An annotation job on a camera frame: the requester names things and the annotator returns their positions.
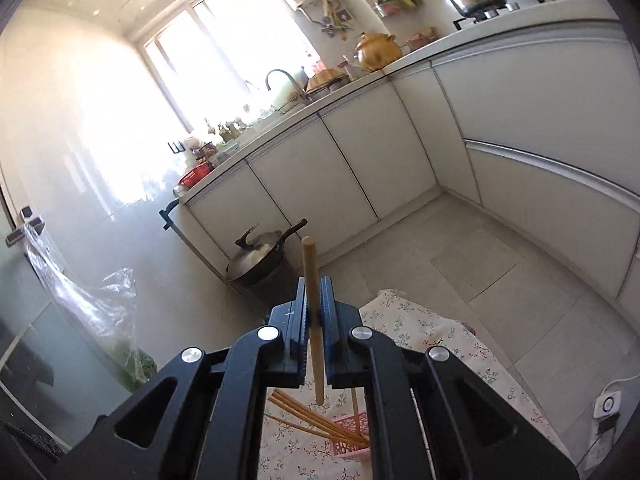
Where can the dark brown stand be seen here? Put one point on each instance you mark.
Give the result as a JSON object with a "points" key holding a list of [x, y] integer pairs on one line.
{"points": [[280, 287]]}

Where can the row of seasoning bottles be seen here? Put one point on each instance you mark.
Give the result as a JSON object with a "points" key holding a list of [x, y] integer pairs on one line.
{"points": [[227, 131]]}

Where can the white power strip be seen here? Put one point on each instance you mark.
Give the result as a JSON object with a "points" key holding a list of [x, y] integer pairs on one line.
{"points": [[607, 405]]}

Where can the black bracket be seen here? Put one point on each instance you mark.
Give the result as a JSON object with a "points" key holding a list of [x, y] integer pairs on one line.
{"points": [[167, 215]]}

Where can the frosted glass door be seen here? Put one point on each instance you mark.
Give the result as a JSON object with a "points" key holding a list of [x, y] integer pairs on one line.
{"points": [[50, 360]]}

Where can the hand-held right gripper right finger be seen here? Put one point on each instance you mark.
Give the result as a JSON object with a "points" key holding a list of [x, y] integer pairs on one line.
{"points": [[325, 330]]}

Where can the black wall socket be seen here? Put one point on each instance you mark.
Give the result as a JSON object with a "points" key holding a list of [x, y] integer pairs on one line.
{"points": [[176, 146]]}

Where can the pink perforated utensil holder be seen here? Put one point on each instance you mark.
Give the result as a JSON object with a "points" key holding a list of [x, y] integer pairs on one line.
{"points": [[350, 420]]}

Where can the pink container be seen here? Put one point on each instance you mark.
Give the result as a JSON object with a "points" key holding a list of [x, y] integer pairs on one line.
{"points": [[422, 41]]}

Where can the white kitchen cabinet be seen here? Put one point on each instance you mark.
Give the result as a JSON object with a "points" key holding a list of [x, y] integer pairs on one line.
{"points": [[525, 110]]}

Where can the black plug adapter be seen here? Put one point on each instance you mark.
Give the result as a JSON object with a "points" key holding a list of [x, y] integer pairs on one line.
{"points": [[606, 425]]}

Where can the hanging kitchen utensils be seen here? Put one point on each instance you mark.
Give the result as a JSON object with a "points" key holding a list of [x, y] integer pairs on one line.
{"points": [[332, 17]]}

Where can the curved metal faucet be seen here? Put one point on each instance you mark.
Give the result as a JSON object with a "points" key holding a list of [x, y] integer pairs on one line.
{"points": [[287, 72]]}

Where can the clear plastic bag of greens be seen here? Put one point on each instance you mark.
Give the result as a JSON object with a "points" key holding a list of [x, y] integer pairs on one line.
{"points": [[115, 310]]}

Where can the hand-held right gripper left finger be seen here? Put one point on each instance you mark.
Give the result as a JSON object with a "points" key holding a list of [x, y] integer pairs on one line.
{"points": [[301, 330]]}

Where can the wok with metal lid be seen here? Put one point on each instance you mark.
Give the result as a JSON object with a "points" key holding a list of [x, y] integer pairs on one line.
{"points": [[255, 260]]}

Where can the floral tablecloth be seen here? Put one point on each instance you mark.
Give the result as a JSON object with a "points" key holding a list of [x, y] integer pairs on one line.
{"points": [[430, 330]]}

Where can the red bowl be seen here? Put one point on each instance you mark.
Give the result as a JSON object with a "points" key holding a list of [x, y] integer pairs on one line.
{"points": [[195, 176]]}

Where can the kitchen window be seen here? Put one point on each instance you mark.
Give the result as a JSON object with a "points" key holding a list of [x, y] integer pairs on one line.
{"points": [[210, 50]]}

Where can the bamboo steamer basket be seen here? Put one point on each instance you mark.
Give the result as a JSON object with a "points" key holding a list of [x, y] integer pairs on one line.
{"points": [[327, 80]]}

